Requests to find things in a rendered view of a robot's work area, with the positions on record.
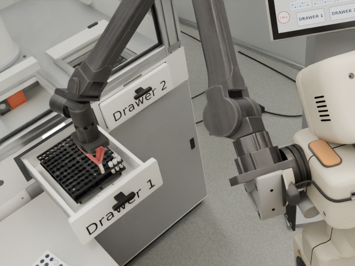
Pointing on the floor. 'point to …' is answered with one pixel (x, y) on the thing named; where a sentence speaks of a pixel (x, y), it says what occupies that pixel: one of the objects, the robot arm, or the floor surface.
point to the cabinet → (125, 235)
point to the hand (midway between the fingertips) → (97, 160)
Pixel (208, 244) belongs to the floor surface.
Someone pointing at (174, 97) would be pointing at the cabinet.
